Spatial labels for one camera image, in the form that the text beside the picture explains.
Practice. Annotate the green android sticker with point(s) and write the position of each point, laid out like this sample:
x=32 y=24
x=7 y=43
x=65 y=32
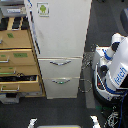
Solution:
x=43 y=9

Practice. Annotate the white lower freezer drawer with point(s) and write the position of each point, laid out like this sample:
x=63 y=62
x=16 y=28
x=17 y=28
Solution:
x=61 y=88

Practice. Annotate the wooden drawer cabinet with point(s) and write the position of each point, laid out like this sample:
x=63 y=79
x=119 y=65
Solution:
x=19 y=68

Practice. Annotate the white freezer drawer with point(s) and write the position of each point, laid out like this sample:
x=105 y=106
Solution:
x=58 y=68
x=61 y=88

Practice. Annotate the grey box on cabinet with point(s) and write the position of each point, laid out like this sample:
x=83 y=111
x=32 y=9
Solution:
x=13 y=11

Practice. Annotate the white blue Fetch robot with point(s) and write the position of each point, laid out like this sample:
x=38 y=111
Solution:
x=110 y=70

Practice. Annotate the white upper freezer drawer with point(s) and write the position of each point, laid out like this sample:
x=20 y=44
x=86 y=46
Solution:
x=58 y=68

